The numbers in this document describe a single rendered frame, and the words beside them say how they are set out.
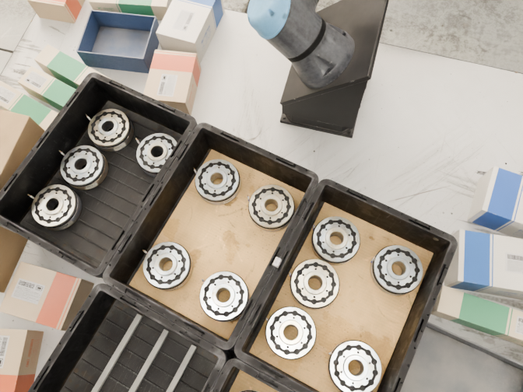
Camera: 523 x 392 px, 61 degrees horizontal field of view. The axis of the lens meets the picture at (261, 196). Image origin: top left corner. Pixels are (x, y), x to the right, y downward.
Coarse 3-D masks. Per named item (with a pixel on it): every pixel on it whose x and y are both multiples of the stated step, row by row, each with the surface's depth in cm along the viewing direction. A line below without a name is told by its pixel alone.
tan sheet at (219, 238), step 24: (240, 168) 106; (192, 192) 105; (240, 192) 104; (192, 216) 103; (216, 216) 102; (240, 216) 102; (168, 240) 101; (192, 240) 101; (216, 240) 101; (240, 240) 100; (264, 240) 100; (168, 264) 99; (216, 264) 99; (240, 264) 98; (264, 264) 98; (144, 288) 98; (192, 288) 97; (192, 312) 96
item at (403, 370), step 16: (320, 192) 93; (352, 192) 92; (384, 208) 91; (304, 224) 91; (416, 224) 90; (448, 240) 88; (288, 256) 88; (448, 256) 87; (272, 272) 88; (272, 288) 87; (432, 288) 85; (256, 304) 86; (432, 304) 84; (240, 336) 84; (416, 336) 84; (240, 352) 83; (256, 368) 82; (400, 368) 81; (288, 384) 81; (400, 384) 80
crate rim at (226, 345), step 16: (208, 128) 99; (192, 144) 98; (240, 144) 97; (176, 160) 97; (272, 160) 96; (288, 160) 95; (160, 192) 94; (144, 208) 93; (304, 208) 92; (128, 240) 91; (288, 240) 90; (272, 256) 89; (128, 288) 88; (256, 288) 87; (144, 304) 87; (176, 320) 87; (240, 320) 85; (208, 336) 84
